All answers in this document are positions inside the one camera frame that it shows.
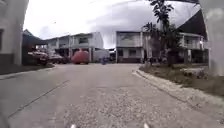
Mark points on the dark parked vehicle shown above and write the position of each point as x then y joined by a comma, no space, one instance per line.
37,56

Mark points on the building with balcony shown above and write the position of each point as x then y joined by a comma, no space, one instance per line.
192,46

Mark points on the red car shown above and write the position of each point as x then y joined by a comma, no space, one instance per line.
80,57

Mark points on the grey two-storey building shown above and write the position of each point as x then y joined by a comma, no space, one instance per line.
130,46

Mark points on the tall leafy tree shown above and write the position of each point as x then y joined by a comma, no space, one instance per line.
163,33

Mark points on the pale concrete pillar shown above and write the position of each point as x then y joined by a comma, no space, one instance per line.
215,36

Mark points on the pale concrete kerb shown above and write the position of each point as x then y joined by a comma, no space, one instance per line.
173,88

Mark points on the white building wall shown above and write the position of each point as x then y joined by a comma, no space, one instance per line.
11,30

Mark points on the blue object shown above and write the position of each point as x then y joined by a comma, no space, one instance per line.
104,60

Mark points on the grey concrete road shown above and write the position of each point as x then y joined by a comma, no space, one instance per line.
100,93

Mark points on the dark roofed shelter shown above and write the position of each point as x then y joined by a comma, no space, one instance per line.
31,45

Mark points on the white two-storey building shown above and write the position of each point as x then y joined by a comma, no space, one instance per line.
78,43

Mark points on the grass and dirt verge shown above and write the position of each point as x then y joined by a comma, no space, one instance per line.
186,77

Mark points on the robot's own part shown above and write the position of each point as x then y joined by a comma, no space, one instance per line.
73,126
146,126

